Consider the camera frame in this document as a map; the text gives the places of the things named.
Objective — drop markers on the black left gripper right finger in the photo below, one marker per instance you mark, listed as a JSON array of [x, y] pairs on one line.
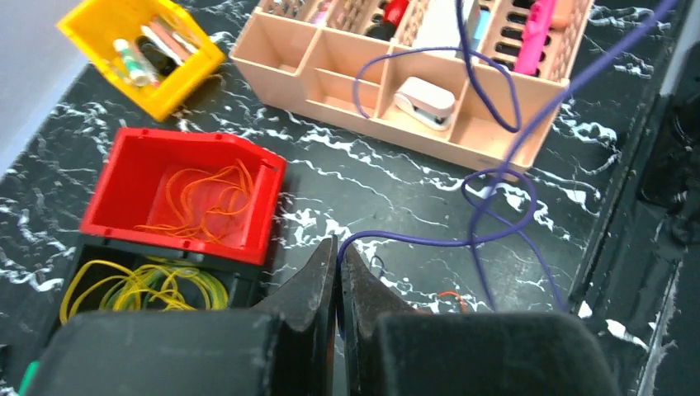
[[393, 349]]

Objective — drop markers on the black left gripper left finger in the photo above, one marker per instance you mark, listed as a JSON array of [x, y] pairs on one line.
[[282, 345]]

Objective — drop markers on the black plastic bin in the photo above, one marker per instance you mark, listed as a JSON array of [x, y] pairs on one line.
[[111, 275]]

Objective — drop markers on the red plastic bin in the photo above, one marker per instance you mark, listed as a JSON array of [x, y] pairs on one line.
[[204, 193]]

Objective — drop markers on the white eraser in organizer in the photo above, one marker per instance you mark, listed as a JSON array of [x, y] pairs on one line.
[[426, 102]]

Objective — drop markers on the green plastic bin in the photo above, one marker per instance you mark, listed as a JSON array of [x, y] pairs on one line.
[[28, 376]]

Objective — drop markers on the pink desk organizer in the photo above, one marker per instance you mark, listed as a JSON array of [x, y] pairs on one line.
[[404, 72]]

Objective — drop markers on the red marker in organizer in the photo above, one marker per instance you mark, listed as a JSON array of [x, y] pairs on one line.
[[387, 26]]

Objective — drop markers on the orange-yellow plastic bin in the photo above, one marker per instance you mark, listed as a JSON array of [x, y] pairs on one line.
[[152, 51]]

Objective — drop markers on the pink item in organizer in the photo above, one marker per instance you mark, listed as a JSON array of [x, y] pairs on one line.
[[534, 36]]

